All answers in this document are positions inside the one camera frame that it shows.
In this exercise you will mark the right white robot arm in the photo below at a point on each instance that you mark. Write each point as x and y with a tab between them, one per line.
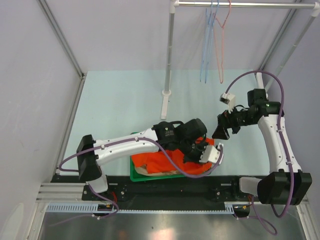
286	182

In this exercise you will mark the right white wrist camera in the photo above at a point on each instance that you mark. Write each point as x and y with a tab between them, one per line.
229	99

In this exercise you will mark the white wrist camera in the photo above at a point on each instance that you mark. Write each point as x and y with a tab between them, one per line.
229	99
213	154

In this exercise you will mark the pink wire hanger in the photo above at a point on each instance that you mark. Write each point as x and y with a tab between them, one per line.
219	46

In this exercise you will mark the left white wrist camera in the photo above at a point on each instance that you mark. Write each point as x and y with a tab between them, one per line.
213	154

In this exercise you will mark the orange t shirt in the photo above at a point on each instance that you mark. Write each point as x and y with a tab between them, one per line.
158	162

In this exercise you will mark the blue wire hanger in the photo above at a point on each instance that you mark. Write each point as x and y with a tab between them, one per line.
213	15
206	38

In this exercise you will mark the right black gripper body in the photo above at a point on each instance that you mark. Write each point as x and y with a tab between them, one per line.
242	118

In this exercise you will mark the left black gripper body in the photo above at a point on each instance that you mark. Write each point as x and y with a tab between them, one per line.
193	150

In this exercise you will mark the green plastic bin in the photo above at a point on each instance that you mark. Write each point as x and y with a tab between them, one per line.
135	177

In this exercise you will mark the silver clothes rack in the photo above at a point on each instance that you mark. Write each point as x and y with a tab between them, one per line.
292	7

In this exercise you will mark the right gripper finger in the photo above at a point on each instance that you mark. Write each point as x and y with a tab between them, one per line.
221	131
236	129

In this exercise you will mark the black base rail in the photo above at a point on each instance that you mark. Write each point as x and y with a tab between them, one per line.
175	193

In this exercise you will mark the white cable duct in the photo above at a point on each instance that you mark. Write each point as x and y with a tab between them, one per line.
99	208

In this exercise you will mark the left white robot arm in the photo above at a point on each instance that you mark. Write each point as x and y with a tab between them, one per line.
175	135

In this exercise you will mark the beige t shirt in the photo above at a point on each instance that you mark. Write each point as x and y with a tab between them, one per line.
142	170

